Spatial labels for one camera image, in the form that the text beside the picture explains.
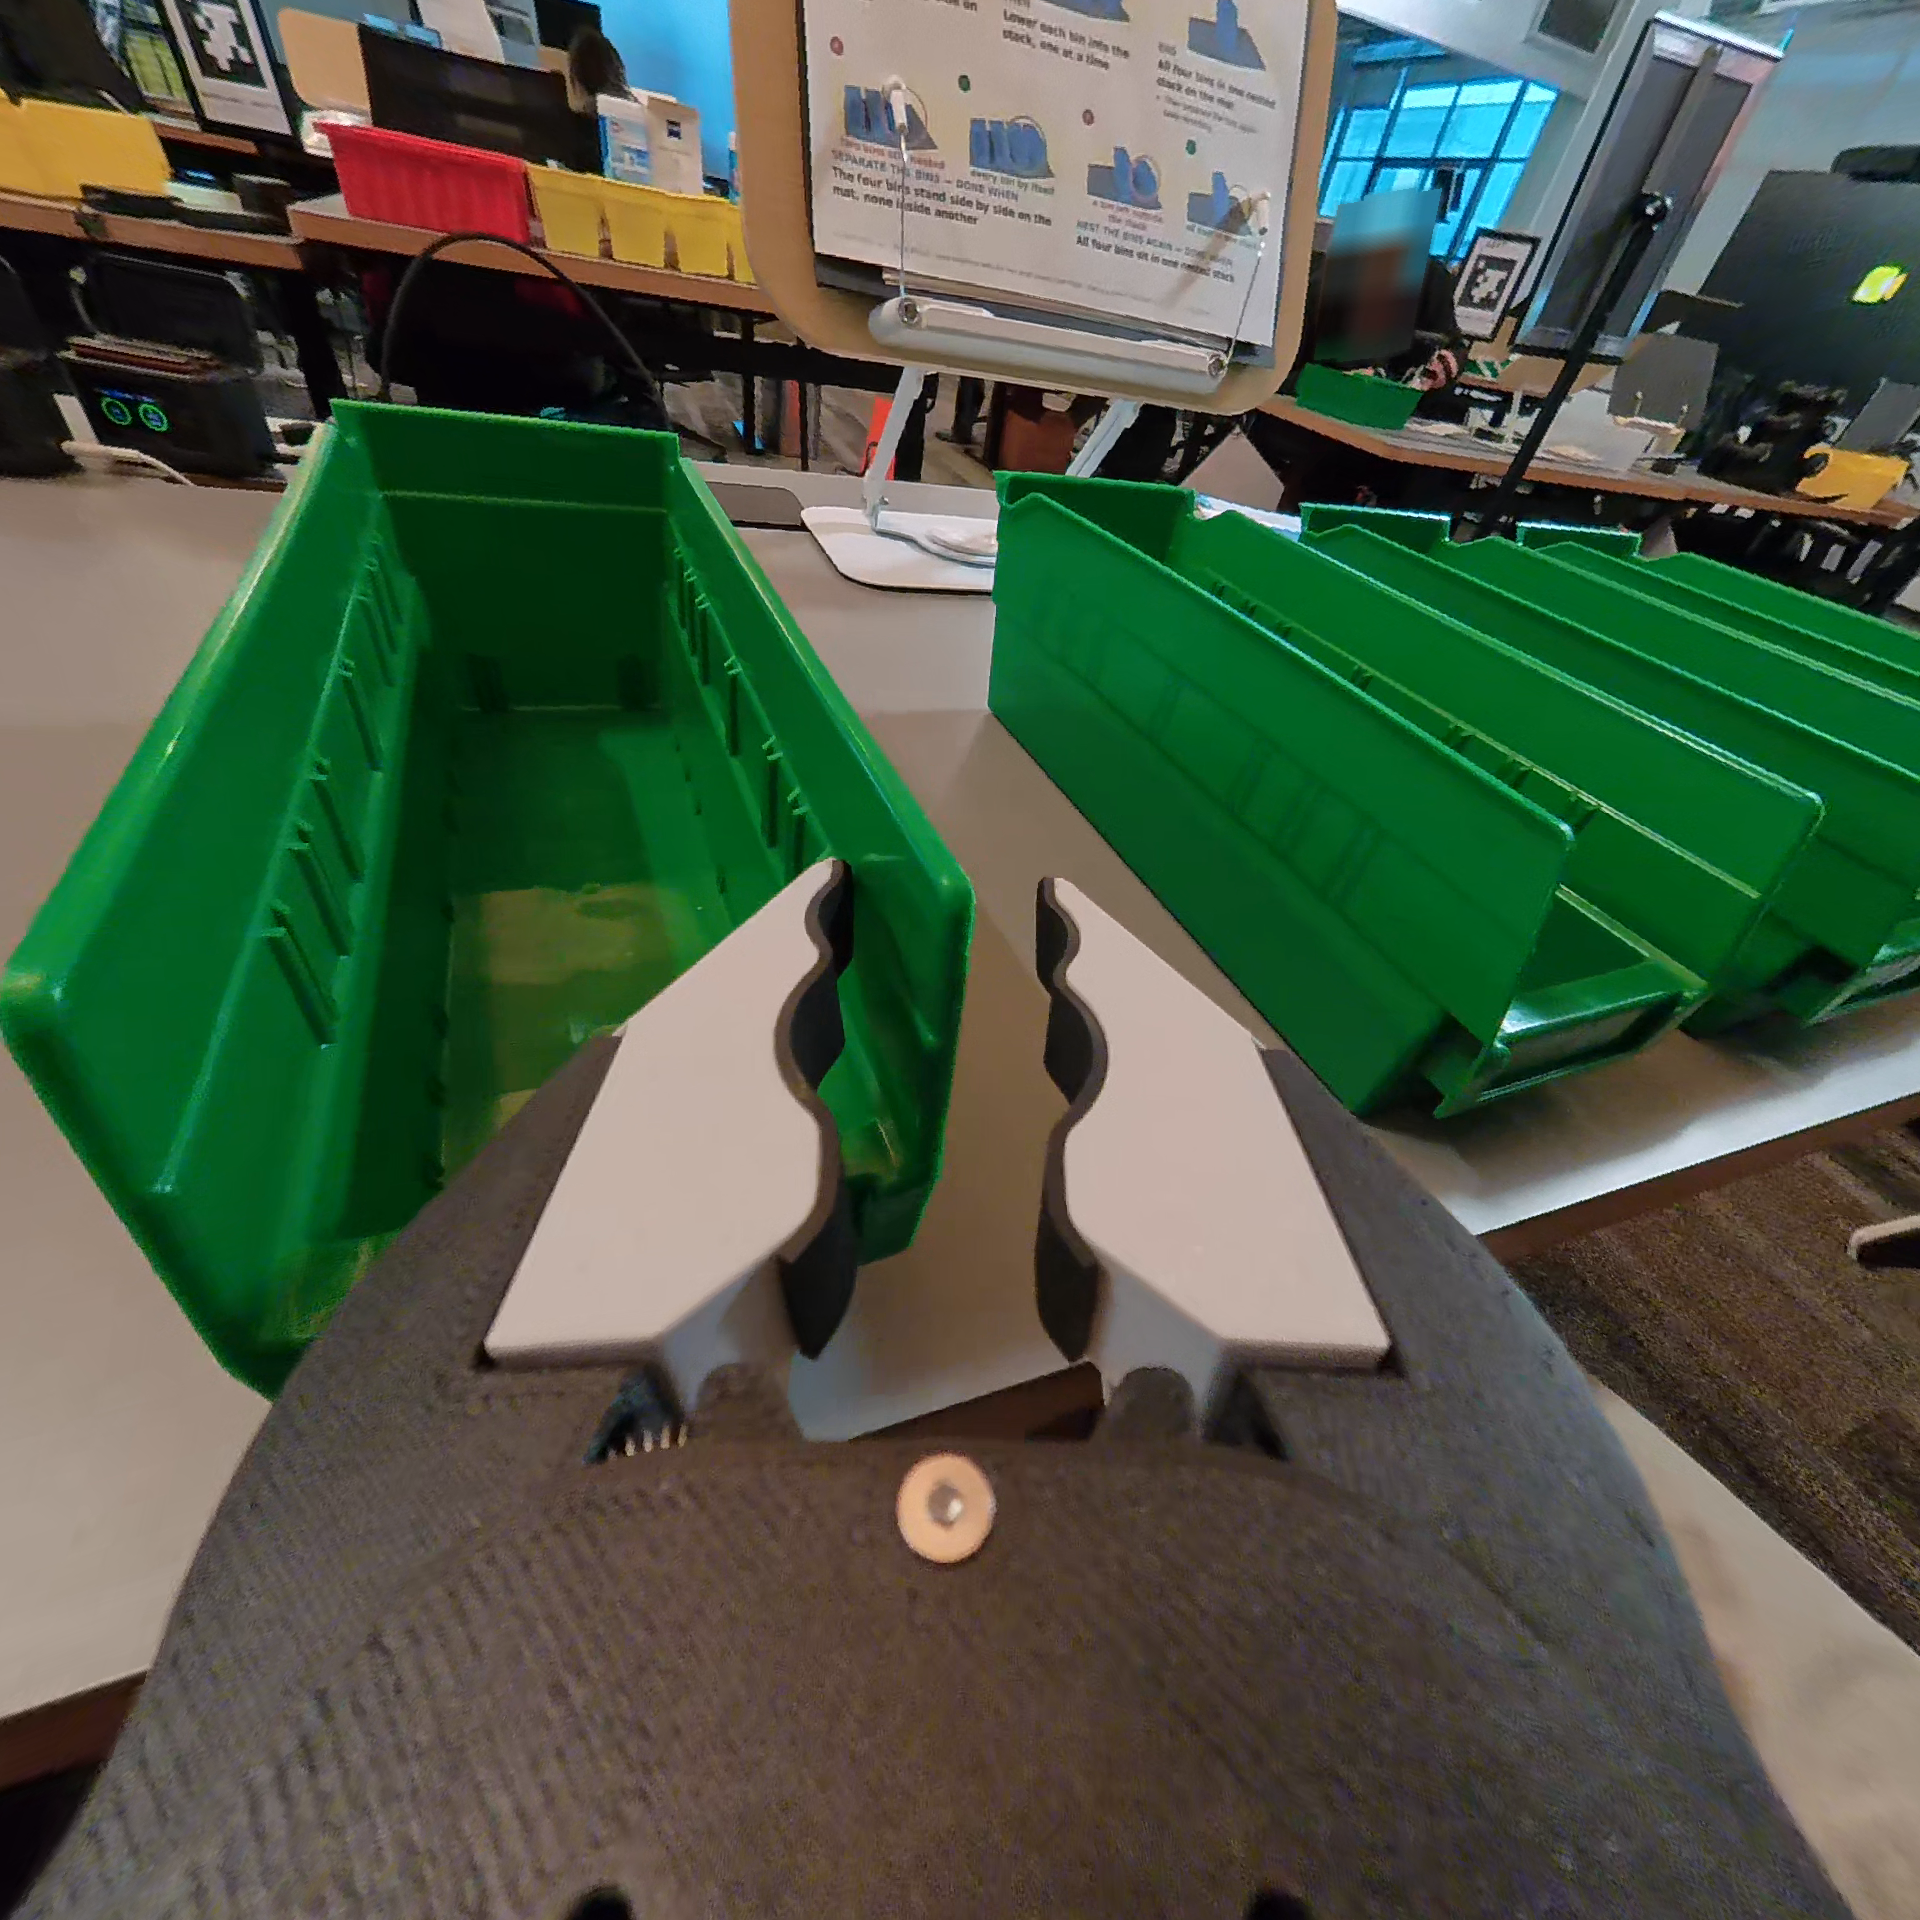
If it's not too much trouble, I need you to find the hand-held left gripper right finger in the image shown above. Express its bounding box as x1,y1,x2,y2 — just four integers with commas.
1031,876,1396,1431

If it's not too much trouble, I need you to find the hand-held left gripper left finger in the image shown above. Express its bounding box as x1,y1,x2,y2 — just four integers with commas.
480,857,868,1414

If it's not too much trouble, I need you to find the green plastic bin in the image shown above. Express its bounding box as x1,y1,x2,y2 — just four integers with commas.
984,468,1709,1121
1510,519,1920,1028
0,397,981,1400
1298,502,1828,1040

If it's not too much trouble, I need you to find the grey desk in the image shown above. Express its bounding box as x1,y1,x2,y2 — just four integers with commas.
0,450,1920,1794

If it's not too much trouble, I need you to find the small green bin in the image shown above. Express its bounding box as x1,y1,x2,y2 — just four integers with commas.
1294,358,1425,437

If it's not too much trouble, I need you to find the wooden table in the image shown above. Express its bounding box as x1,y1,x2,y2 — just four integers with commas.
1256,392,1920,529

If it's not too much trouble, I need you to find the black monitor pole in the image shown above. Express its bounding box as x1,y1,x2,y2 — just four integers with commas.
1446,193,1677,537

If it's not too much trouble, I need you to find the long wooden workbench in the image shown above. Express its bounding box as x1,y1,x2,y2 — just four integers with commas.
0,188,781,320

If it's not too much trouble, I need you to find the black-white marker sign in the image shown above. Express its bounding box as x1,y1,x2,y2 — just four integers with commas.
158,0,296,140
1449,229,1548,342

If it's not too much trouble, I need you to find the yellow object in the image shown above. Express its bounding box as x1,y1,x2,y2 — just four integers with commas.
1796,441,1917,513

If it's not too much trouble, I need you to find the white document stand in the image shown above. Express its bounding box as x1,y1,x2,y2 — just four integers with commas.
728,0,1341,597

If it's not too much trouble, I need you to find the large red bin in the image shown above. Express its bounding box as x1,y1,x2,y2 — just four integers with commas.
318,119,536,245

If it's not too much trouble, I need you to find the large black television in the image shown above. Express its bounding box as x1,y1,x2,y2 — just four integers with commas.
1690,165,1920,441

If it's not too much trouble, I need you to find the grey pole-mounted monitor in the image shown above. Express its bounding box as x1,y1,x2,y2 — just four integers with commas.
1514,10,1789,358

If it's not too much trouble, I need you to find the black computer monitor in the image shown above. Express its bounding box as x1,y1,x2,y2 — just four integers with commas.
357,22,605,177

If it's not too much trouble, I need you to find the printed instruction sheet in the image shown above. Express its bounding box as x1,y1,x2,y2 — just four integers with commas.
799,0,1312,349

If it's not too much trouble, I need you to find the large yellow bin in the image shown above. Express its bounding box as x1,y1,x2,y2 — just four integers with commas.
0,87,175,208

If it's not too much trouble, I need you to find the white charger cable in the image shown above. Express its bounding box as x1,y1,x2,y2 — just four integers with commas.
58,433,201,490

